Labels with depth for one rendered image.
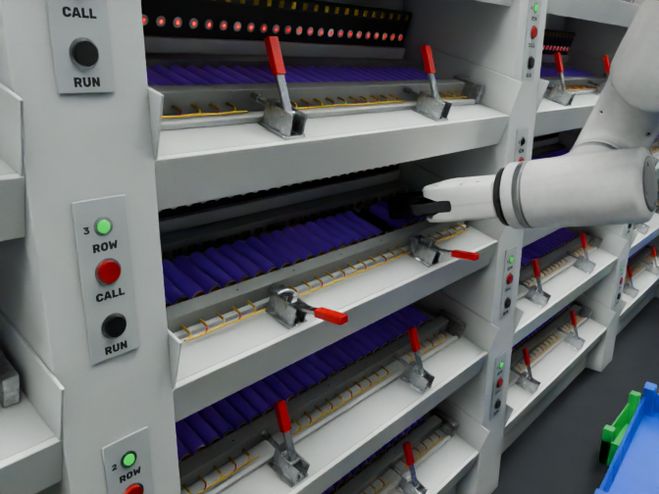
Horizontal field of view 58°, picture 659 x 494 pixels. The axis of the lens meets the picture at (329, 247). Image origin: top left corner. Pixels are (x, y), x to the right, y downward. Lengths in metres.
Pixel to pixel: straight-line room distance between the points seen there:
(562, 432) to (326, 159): 1.03
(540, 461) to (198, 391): 0.95
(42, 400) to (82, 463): 0.06
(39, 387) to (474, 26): 0.76
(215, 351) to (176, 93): 0.24
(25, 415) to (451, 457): 0.76
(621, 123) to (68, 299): 0.62
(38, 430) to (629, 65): 0.60
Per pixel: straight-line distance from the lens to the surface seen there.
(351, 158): 0.64
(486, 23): 0.96
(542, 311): 1.24
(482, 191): 0.75
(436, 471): 1.07
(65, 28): 0.44
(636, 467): 1.34
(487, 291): 1.01
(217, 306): 0.60
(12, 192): 0.43
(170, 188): 0.49
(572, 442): 1.46
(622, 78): 0.66
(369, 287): 0.72
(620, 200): 0.71
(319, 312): 0.59
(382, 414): 0.84
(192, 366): 0.56
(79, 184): 0.44
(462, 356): 1.01
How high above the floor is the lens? 0.78
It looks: 17 degrees down
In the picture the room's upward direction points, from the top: straight up
